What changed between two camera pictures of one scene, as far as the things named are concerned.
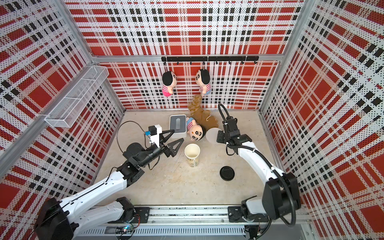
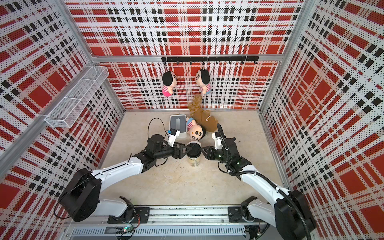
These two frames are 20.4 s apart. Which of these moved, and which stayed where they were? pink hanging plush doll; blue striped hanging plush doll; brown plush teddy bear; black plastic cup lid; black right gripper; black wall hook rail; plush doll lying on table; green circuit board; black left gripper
Moved: black plastic cup lid; black right gripper; black left gripper
Stayed: black wall hook rail; blue striped hanging plush doll; plush doll lying on table; green circuit board; pink hanging plush doll; brown plush teddy bear
